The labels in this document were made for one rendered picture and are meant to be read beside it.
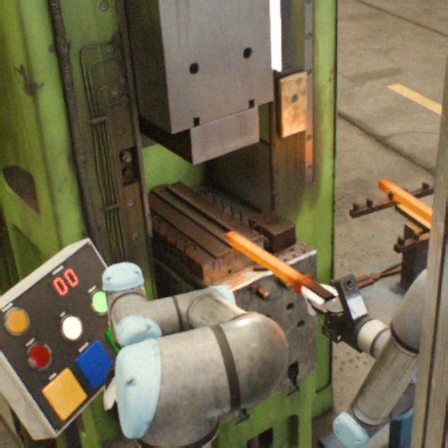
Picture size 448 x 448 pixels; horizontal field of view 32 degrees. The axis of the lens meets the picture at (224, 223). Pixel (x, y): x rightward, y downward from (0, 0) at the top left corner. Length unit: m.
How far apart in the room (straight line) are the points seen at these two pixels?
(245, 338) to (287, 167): 1.29
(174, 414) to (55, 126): 0.97
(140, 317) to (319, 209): 1.16
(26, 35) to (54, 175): 0.33
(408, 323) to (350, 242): 2.55
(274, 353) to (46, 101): 0.95
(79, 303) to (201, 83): 0.57
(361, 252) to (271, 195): 1.62
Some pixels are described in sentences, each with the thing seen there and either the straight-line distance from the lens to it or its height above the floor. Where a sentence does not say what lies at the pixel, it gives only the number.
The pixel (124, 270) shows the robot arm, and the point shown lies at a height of 1.29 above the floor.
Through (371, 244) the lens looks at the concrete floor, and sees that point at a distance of 3.90.
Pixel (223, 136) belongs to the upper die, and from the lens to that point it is 1.87.
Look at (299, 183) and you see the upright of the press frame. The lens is 2.30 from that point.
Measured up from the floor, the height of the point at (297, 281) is 1.02.
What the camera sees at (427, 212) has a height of 1.01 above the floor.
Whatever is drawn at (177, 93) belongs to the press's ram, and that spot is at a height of 1.46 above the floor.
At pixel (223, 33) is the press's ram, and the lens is 1.80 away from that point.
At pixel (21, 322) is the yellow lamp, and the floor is 1.16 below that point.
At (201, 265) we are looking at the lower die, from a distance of 2.00.
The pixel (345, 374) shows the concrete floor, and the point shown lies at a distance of 3.13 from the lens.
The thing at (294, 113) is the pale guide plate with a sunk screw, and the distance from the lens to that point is 2.17.
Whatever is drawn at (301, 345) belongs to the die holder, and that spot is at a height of 0.60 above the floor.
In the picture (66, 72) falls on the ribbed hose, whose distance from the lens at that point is 1.75.
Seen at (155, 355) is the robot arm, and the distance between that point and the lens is 0.98.
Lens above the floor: 2.09
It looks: 31 degrees down
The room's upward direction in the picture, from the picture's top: 4 degrees counter-clockwise
